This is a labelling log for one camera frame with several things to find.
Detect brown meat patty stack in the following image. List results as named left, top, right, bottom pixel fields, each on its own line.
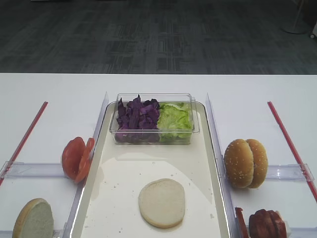
left=249, top=209, right=291, bottom=238

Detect white patty pusher block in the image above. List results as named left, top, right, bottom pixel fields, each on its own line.
left=276, top=211, right=291, bottom=238

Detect thin red meat slice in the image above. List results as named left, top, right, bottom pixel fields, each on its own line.
left=235, top=207, right=249, bottom=238

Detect sesame bun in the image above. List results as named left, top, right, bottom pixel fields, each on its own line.
left=246, top=139, right=268, bottom=188
left=224, top=139, right=254, bottom=188

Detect red rail strip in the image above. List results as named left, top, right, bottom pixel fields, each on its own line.
left=267, top=101, right=317, bottom=200
left=0, top=101, right=48, bottom=184

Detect purple cabbage leaves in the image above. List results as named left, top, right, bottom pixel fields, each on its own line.
left=116, top=95, right=160, bottom=130

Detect tomato slice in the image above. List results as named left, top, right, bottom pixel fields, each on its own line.
left=61, top=137, right=85, bottom=180
left=75, top=138, right=95, bottom=183

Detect left clear divider wall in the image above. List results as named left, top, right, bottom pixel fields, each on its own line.
left=59, top=94, right=109, bottom=238

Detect bun slice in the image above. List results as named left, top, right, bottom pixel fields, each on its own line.
left=138, top=178, right=186, bottom=229
left=12, top=198, right=53, bottom=238

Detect white stand base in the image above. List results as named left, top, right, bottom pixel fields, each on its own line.
left=280, top=0, right=309, bottom=35

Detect clear tomato track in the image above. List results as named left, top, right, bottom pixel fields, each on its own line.
left=0, top=161, right=67, bottom=179

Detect right sesame top bun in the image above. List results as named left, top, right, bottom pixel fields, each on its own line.
left=246, top=139, right=268, bottom=188

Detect right clear divider wall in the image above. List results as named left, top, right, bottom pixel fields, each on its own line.
left=205, top=94, right=236, bottom=238

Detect left red rail strip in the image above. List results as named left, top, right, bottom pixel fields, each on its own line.
left=0, top=101, right=48, bottom=184

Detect green lettuce leaves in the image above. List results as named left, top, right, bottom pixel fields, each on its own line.
left=158, top=102, right=193, bottom=130

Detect white metal serving tray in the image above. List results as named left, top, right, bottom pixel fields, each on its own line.
left=70, top=103, right=232, bottom=238

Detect clear top bun track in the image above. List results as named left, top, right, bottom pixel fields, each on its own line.
left=265, top=164, right=315, bottom=182

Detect left tomato slice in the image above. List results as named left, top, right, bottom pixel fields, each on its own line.
left=61, top=137, right=85, bottom=180

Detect left sesame top bun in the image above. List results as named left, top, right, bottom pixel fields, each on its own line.
left=224, top=139, right=254, bottom=188

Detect right tomato slice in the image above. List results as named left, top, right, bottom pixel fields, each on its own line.
left=75, top=138, right=95, bottom=183

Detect right red rail strip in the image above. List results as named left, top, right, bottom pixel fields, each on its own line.
left=267, top=101, right=317, bottom=200

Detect clear divider wall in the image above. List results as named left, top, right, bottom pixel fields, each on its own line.
left=205, top=94, right=236, bottom=238
left=59, top=94, right=109, bottom=238

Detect clear plastic salad container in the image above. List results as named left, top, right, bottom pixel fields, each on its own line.
left=109, top=93, right=200, bottom=144

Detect clear patty track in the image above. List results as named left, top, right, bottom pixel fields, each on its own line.
left=286, top=227, right=317, bottom=238

